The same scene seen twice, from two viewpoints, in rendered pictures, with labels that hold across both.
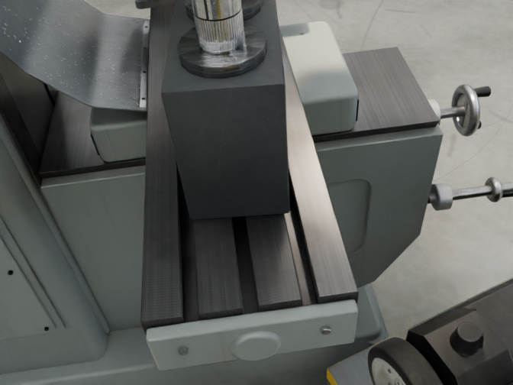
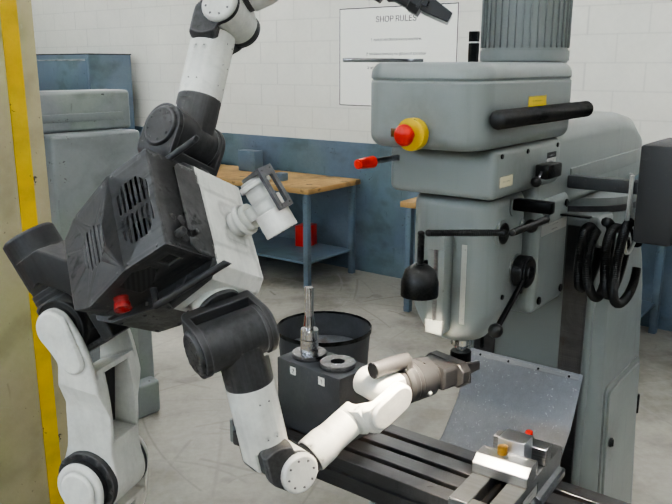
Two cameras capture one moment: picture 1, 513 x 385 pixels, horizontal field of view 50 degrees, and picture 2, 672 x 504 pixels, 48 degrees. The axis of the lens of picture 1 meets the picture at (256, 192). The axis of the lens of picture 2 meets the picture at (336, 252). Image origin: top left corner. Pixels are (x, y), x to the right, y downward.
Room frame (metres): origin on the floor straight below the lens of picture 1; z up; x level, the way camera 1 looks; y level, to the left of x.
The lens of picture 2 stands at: (1.73, -1.35, 1.88)
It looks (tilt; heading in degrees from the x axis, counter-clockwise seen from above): 14 degrees down; 130
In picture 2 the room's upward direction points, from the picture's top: straight up
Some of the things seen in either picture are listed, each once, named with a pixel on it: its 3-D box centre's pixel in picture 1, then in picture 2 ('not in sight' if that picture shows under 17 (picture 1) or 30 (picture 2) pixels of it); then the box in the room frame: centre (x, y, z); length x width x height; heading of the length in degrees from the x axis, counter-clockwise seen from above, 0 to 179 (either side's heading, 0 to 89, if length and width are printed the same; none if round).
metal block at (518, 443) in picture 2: not in sight; (514, 448); (1.06, 0.06, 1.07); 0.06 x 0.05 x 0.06; 6
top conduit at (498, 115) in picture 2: not in sight; (545, 113); (1.07, 0.09, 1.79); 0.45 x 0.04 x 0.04; 93
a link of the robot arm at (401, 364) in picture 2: not in sight; (389, 380); (0.87, -0.15, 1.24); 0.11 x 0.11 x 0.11; 78
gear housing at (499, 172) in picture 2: not in sight; (478, 162); (0.92, 0.09, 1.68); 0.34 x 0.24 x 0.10; 93
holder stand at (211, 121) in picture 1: (231, 94); (323, 392); (0.54, 0.02, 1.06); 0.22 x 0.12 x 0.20; 178
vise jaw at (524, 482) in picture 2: not in sight; (504, 466); (1.07, 0.00, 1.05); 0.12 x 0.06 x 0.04; 6
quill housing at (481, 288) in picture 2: not in sight; (466, 260); (0.92, 0.05, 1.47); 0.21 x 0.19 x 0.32; 3
